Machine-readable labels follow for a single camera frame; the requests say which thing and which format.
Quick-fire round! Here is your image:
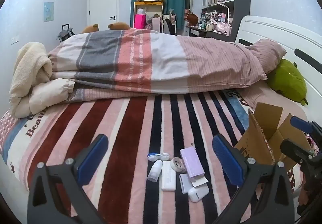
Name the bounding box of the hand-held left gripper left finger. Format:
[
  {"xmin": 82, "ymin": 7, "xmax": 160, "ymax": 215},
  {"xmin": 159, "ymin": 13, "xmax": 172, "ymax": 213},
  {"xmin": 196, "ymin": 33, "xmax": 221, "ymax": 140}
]
[{"xmin": 27, "ymin": 134, "xmax": 109, "ymax": 224}]

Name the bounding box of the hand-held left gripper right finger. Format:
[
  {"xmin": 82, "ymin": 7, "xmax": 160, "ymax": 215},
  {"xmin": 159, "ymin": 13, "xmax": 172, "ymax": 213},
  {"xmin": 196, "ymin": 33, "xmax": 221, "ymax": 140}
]
[{"xmin": 212, "ymin": 134, "xmax": 295, "ymax": 224}]

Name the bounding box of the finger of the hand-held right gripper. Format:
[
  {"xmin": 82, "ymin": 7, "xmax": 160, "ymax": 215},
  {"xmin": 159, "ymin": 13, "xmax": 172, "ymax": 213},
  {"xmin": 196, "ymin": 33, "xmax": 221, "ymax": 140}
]
[
  {"xmin": 290, "ymin": 116, "xmax": 322, "ymax": 139},
  {"xmin": 280, "ymin": 139, "xmax": 316, "ymax": 164}
]

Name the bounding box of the white paper card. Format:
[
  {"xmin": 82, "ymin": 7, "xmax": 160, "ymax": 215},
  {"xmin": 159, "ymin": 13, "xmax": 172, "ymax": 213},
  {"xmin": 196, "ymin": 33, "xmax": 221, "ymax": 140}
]
[{"xmin": 190, "ymin": 177, "xmax": 209, "ymax": 188}]

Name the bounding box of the purple carton box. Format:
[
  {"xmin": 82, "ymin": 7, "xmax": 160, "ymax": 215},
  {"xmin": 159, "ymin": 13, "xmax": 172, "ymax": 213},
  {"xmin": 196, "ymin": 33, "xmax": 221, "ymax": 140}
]
[{"xmin": 180, "ymin": 147, "xmax": 205, "ymax": 179}]

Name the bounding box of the brown cardboard box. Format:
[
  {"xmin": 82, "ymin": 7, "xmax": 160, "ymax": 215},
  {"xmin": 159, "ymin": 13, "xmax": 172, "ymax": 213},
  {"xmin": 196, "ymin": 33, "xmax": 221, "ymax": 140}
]
[{"xmin": 235, "ymin": 102, "xmax": 312, "ymax": 172}]

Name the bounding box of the white earbuds case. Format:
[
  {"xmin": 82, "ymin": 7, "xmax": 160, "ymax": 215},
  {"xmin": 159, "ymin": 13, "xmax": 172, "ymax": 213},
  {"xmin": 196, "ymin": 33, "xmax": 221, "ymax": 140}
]
[{"xmin": 187, "ymin": 186, "xmax": 210, "ymax": 202}]

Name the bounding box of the clear tape roll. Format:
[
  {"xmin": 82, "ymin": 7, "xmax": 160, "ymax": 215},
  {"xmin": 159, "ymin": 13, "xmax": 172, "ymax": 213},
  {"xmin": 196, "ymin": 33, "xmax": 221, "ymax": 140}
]
[{"xmin": 170, "ymin": 157, "xmax": 187, "ymax": 173}]

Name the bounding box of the small white box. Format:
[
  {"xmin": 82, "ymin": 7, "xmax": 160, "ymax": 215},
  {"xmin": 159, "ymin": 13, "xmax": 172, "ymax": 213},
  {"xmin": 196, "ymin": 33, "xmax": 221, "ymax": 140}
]
[{"xmin": 179, "ymin": 174, "xmax": 193, "ymax": 194}]

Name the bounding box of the white rectangular case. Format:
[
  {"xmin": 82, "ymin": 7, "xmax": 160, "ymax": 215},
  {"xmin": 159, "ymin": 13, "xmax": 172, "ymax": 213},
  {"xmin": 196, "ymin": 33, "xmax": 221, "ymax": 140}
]
[{"xmin": 161, "ymin": 161, "xmax": 176, "ymax": 191}]

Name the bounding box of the small white plastic bottle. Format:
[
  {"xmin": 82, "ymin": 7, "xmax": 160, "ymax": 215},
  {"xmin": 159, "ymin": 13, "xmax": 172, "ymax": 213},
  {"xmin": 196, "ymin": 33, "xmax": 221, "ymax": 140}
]
[{"xmin": 147, "ymin": 160, "xmax": 163, "ymax": 181}]

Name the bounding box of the white blue contact lens case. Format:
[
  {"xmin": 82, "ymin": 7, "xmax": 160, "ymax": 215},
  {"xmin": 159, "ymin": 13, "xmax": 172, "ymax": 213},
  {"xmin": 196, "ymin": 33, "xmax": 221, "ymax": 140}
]
[{"xmin": 147, "ymin": 153, "xmax": 170, "ymax": 162}]

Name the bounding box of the green plush toy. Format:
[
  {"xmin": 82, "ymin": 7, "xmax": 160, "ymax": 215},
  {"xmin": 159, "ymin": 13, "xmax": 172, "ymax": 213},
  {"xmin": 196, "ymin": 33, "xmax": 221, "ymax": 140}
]
[{"xmin": 267, "ymin": 59, "xmax": 309, "ymax": 106}]

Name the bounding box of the striped plush blanket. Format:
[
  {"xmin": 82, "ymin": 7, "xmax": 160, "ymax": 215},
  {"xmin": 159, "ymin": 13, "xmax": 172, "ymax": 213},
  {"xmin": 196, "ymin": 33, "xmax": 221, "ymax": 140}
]
[{"xmin": 0, "ymin": 89, "xmax": 310, "ymax": 224}]

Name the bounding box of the pink striped pillow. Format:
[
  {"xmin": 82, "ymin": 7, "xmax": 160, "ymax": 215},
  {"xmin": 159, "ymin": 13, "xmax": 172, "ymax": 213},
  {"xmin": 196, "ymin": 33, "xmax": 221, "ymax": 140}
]
[{"xmin": 245, "ymin": 39, "xmax": 287, "ymax": 75}]

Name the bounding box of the white bed headboard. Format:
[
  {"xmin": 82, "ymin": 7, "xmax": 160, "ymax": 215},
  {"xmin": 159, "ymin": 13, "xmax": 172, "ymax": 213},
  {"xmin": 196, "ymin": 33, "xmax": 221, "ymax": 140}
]
[{"xmin": 235, "ymin": 15, "xmax": 322, "ymax": 124}]

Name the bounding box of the cream fleece blanket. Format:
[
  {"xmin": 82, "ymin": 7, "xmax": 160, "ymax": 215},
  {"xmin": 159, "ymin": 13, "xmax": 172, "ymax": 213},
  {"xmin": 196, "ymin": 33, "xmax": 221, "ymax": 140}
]
[{"xmin": 9, "ymin": 42, "xmax": 53, "ymax": 111}]

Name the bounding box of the pink grey striped duvet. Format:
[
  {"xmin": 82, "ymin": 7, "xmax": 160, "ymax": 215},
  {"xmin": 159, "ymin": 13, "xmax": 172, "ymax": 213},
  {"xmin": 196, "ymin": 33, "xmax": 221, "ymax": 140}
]
[{"xmin": 48, "ymin": 29, "xmax": 268, "ymax": 95}]

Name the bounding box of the grey suitcase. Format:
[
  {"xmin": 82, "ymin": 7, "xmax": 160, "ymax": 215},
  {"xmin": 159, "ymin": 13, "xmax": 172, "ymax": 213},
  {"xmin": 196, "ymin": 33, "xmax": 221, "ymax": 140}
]
[{"xmin": 57, "ymin": 24, "xmax": 75, "ymax": 43}]

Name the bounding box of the cluttered dark desk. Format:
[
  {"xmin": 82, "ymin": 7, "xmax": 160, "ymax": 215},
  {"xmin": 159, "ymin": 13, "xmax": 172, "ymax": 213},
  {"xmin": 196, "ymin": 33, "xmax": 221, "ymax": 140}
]
[{"xmin": 186, "ymin": 24, "xmax": 232, "ymax": 38}]

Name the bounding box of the black desk chair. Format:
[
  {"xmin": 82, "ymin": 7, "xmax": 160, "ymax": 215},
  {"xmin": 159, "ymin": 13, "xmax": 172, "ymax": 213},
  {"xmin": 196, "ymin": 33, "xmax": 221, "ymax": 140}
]
[{"xmin": 165, "ymin": 18, "xmax": 176, "ymax": 35}]

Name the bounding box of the pink gift bag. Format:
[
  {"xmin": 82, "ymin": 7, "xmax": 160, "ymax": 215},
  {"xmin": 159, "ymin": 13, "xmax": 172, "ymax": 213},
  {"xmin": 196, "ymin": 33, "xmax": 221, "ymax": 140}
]
[{"xmin": 134, "ymin": 13, "xmax": 147, "ymax": 30}]

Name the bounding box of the white door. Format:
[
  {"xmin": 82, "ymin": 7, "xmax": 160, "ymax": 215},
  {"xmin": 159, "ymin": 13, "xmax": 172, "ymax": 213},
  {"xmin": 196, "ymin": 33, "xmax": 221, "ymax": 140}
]
[{"xmin": 89, "ymin": 0, "xmax": 119, "ymax": 32}]

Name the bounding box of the yellow wooden shelf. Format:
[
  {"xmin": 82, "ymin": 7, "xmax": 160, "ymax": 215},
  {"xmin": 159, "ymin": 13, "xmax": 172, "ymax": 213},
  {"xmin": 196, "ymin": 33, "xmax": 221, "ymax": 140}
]
[{"xmin": 133, "ymin": 1, "xmax": 164, "ymax": 30}]

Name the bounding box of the blue wall poster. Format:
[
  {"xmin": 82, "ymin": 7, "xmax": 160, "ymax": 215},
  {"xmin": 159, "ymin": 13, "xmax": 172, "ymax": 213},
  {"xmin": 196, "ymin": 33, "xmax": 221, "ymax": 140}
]
[{"xmin": 43, "ymin": 1, "xmax": 55, "ymax": 23}]

